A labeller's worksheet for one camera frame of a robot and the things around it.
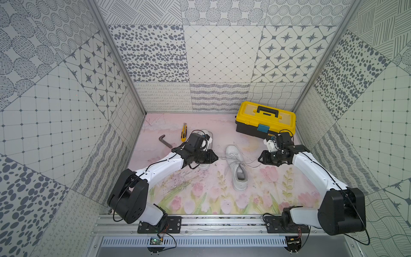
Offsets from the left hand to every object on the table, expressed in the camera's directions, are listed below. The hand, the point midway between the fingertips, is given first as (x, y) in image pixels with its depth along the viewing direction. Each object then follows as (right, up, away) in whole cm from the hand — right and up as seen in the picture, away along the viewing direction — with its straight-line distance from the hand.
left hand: (218, 155), depth 82 cm
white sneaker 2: (-5, +7, -12) cm, 14 cm away
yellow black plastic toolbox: (+28, +18, +12) cm, 36 cm away
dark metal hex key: (-37, +6, +23) cm, 44 cm away
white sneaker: (+11, -7, +2) cm, 13 cm away
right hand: (+24, -4, +2) cm, 24 cm away
